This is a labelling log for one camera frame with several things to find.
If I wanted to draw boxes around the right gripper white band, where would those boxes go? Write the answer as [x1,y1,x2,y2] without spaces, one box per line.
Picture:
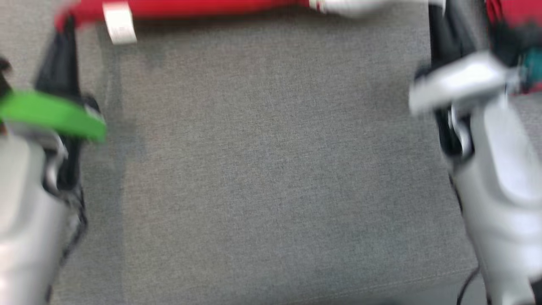
[407,2,522,117]

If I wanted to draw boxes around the red garment with white stripes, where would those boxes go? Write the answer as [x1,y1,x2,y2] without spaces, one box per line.
[53,0,446,45]

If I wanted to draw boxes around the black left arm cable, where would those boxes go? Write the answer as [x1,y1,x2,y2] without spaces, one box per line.
[44,186,88,299]

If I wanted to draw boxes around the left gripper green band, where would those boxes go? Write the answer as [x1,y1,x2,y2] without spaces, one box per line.
[0,19,107,144]

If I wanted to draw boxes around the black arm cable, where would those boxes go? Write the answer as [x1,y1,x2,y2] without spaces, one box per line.
[44,186,88,299]
[456,266,484,305]

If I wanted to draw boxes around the plain red garment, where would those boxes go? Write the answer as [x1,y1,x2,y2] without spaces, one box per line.
[484,0,542,94]

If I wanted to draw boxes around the teal right cable connector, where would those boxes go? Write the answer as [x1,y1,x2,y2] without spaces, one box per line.
[517,54,542,84]

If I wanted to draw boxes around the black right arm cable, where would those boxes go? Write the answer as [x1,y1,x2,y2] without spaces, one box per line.
[456,266,484,305]

